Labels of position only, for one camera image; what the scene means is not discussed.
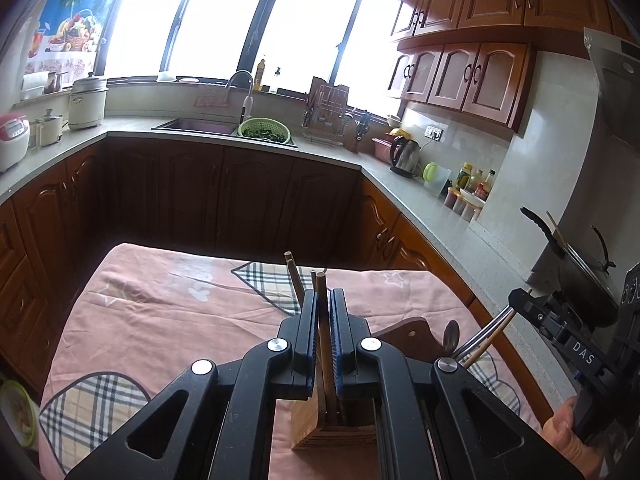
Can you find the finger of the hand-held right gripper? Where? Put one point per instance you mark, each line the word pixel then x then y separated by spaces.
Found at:
pixel 537 310

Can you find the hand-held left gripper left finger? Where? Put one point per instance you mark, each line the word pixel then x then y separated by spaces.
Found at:
pixel 311 340

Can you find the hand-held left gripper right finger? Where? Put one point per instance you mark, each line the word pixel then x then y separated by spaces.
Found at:
pixel 336 340

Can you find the dark brown chopstick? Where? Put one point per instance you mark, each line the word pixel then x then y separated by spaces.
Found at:
pixel 324 320

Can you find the light wooden chopstick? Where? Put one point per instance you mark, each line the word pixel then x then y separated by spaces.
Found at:
pixel 492 331

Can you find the metal spoon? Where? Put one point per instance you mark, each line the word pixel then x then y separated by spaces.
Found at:
pixel 451 335

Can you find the wooden utensil holder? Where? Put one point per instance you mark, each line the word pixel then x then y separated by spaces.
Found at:
pixel 320 430

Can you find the person's right hand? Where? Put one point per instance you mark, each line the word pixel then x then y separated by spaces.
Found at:
pixel 570 437

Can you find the black wok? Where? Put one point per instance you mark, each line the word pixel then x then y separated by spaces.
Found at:
pixel 585 285

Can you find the long brown wooden chopstick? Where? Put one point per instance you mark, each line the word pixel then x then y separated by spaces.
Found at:
pixel 295 280

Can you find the glass wok lid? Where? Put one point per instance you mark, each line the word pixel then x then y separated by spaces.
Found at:
pixel 595 265

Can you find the white condiment jar set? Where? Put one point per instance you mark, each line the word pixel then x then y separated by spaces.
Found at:
pixel 465 205

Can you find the red-cap sauce bottle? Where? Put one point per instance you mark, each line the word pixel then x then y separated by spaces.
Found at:
pixel 485 187

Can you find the pink plaid-heart tablecloth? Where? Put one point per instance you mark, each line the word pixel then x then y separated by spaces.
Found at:
pixel 165 310

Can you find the yellow-lid glass jar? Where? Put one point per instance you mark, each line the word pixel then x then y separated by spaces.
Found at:
pixel 464 177

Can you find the green lidded cup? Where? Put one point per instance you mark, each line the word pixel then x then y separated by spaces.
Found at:
pixel 432 175

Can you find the wooden lower cabinets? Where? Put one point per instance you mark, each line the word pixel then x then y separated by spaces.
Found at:
pixel 190 195

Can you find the wooden cabinets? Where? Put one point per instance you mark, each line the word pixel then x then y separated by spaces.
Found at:
pixel 475 60
pixel 190 195

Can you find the steel electric kettle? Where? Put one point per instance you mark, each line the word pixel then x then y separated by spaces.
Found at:
pixel 405 157

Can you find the pink plastic container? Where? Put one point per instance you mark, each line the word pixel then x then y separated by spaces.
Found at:
pixel 381 150

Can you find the knife block with scissors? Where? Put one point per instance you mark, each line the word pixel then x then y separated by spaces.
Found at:
pixel 360 132

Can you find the green colander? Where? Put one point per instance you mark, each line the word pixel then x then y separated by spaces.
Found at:
pixel 265 130

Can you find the steel range hood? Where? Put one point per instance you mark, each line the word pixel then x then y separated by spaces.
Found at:
pixel 617 90

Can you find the kitchen faucet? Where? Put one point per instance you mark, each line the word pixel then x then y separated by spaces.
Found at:
pixel 247 107

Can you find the kitchen sink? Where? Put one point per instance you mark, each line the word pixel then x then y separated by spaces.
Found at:
pixel 200 126

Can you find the wooden upper cabinets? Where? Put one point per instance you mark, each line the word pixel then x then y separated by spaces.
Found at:
pixel 475 60

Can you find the pink dish cloth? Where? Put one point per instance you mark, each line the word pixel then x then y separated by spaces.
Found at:
pixel 210 101

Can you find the yellow oil bottle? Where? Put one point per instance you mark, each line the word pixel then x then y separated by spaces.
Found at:
pixel 259 76

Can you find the green-rimmed bowl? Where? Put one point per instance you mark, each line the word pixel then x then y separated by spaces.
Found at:
pixel 17 412

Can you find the tall white cooking pot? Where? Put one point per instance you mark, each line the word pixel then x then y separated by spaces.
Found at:
pixel 87 105

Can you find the kitchen window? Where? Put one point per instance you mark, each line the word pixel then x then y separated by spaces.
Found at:
pixel 220 20

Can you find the small white electric pot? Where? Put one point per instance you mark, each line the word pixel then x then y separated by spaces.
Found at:
pixel 49 130

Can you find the white and red rice cooker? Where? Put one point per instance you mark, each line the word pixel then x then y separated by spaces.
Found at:
pixel 12 142

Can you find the wall power outlet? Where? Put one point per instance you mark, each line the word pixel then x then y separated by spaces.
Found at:
pixel 434 133

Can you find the fruit print wall poster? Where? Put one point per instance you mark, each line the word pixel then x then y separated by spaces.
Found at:
pixel 75 15

